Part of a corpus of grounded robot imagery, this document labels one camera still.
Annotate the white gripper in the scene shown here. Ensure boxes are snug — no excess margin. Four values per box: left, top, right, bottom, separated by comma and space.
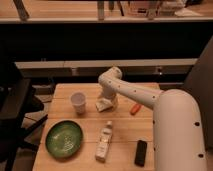
97, 93, 118, 108

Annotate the white sponge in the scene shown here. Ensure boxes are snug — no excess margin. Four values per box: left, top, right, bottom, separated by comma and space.
96, 100, 113, 112

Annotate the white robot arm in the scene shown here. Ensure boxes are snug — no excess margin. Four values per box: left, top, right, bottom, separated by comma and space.
98, 67, 207, 171

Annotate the white ceramic cup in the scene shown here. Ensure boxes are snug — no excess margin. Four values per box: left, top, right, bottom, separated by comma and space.
71, 92, 86, 114

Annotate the orange carrot toy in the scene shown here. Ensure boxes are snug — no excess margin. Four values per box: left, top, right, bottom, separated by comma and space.
130, 104, 141, 115

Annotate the white plastic bottle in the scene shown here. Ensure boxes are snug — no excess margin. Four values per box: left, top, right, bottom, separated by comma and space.
95, 121, 113, 162

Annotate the green plate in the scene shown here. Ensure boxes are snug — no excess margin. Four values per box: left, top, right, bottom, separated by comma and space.
45, 120, 83, 159

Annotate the black rectangular device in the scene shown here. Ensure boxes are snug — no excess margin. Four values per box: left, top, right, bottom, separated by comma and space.
134, 140, 147, 167

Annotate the dark side furniture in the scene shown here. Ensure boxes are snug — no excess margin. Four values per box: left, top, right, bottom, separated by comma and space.
0, 60, 47, 171

